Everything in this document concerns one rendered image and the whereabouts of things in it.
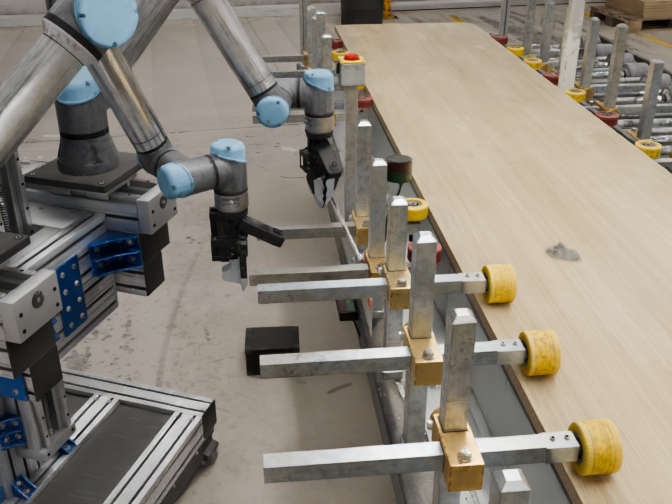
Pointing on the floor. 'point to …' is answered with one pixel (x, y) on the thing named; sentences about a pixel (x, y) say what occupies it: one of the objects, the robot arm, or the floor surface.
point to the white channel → (571, 44)
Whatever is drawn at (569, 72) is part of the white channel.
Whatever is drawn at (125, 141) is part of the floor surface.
